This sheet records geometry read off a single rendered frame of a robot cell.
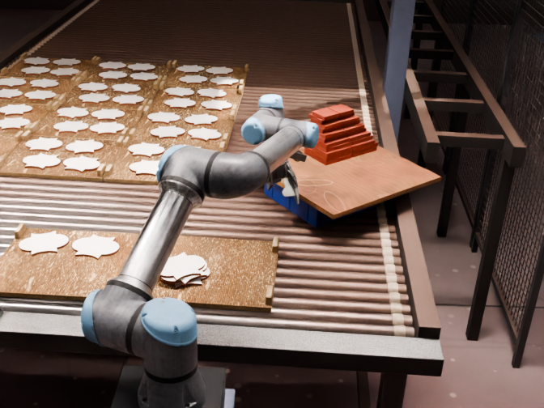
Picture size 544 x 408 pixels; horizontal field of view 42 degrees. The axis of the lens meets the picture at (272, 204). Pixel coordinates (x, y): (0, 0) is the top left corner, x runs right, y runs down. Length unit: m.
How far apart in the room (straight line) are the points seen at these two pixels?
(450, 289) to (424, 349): 1.92
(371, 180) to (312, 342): 0.76
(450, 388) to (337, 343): 1.38
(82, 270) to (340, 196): 0.85
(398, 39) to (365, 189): 1.30
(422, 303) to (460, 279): 1.90
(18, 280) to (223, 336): 0.63
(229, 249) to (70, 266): 0.48
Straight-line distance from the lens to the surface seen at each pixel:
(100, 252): 2.20
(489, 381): 3.29
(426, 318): 1.95
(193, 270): 2.04
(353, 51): 4.35
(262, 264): 2.13
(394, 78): 3.57
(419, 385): 3.19
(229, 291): 2.01
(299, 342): 1.87
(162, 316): 1.50
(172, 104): 3.32
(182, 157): 1.73
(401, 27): 3.51
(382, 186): 2.40
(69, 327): 1.96
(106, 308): 1.57
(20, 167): 2.81
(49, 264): 2.19
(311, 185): 2.36
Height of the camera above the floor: 2.10
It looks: 28 degrees down
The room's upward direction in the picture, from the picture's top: 2 degrees clockwise
